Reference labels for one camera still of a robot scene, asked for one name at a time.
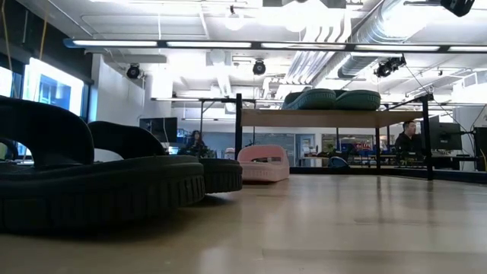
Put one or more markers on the black rubber slide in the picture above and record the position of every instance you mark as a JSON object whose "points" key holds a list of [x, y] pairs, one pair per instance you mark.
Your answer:
{"points": [[220, 175], [95, 190]]}

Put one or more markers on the green rubber slide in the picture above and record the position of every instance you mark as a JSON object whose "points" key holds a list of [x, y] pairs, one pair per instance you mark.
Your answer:
{"points": [[359, 100], [316, 99]]}

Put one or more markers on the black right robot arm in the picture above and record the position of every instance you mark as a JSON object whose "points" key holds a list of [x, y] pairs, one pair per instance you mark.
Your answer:
{"points": [[458, 7]]}

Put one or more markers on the person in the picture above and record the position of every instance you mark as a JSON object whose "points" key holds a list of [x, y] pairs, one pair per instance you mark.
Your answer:
{"points": [[409, 139], [196, 142]]}

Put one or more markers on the black ceiling spotlight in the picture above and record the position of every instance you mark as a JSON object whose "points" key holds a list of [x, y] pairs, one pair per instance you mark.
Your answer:
{"points": [[259, 67], [388, 67], [133, 71]]}

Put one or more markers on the black computer monitor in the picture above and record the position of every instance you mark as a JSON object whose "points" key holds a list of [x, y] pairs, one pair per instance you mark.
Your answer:
{"points": [[447, 135], [158, 129]]}

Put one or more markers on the black overhead light bar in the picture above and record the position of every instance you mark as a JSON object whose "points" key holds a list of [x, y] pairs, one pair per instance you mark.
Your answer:
{"points": [[161, 44]]}

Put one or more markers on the wooden shelf black metal frame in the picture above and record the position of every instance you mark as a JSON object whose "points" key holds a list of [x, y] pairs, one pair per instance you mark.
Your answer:
{"points": [[323, 118]]}

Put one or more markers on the black aluminium table frame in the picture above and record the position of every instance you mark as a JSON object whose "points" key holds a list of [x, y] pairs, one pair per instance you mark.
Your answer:
{"points": [[380, 172]]}

